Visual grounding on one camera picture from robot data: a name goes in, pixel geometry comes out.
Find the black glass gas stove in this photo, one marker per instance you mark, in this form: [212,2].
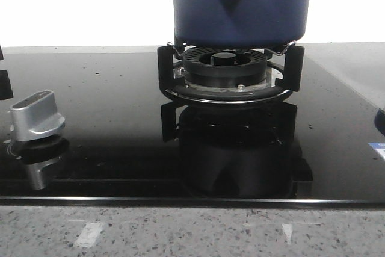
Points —
[125,144]

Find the blue white stove label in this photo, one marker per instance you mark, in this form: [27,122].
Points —
[379,148]

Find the black pot support grate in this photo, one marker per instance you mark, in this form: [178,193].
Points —
[283,77]

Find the black left burner grate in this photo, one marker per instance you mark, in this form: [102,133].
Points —
[6,91]

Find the dark blue cooking pot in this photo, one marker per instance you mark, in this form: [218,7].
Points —
[239,23]

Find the silver stove control knob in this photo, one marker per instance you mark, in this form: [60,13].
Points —
[36,117]

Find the black round gas burner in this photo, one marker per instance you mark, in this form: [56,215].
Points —
[224,68]

